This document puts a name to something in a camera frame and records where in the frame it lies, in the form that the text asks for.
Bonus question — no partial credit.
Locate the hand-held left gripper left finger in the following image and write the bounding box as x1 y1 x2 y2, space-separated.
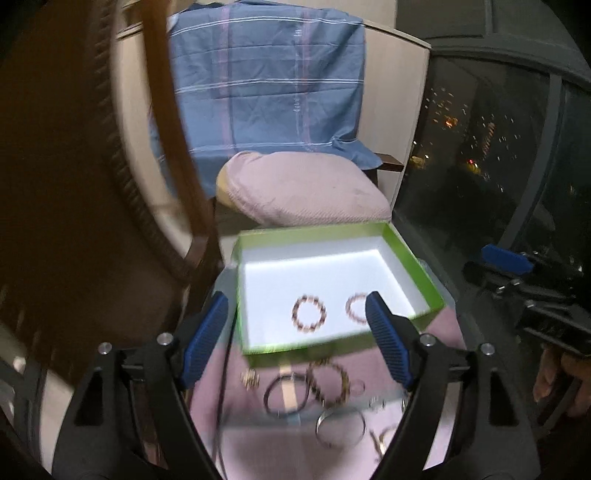
53 291 232 480

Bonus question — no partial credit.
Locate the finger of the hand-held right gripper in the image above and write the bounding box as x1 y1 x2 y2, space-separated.
480 244 536 275
463 261 527 298

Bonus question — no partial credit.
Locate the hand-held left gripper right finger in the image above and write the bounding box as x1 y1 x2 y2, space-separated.
365 291 541 480

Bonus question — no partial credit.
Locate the pale pink bead bracelet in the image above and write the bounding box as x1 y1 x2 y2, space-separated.
345 292 371 324

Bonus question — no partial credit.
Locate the dark brown bead bracelet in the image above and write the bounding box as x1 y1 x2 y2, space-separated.
305 360 352 409

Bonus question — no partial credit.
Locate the red and pink bead bracelet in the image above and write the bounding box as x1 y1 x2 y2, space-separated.
291 294 328 334

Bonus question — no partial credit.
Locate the green cardboard box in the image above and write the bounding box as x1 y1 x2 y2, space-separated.
231 220 446 356

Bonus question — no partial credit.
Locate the black wrist watch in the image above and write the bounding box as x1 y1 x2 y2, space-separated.
263 373 311 415

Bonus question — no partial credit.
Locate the silver bangle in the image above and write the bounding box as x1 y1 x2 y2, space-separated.
315 408 368 449

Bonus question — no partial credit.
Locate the person's right hand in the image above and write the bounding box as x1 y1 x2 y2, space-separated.
532 345 591 417

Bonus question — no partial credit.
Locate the dark glass window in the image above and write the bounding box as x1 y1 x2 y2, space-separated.
392 46 591 296

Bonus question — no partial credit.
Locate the pink and grey mat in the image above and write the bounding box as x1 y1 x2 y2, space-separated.
185 263 468 480

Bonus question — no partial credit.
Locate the pink cushion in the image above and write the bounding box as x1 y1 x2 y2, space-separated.
217 151 393 228

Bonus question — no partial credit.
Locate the carved dark wooden chair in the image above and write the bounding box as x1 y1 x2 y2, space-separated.
0 0 222 386

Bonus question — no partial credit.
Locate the blue plaid cloth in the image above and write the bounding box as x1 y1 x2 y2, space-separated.
150 2 384 171

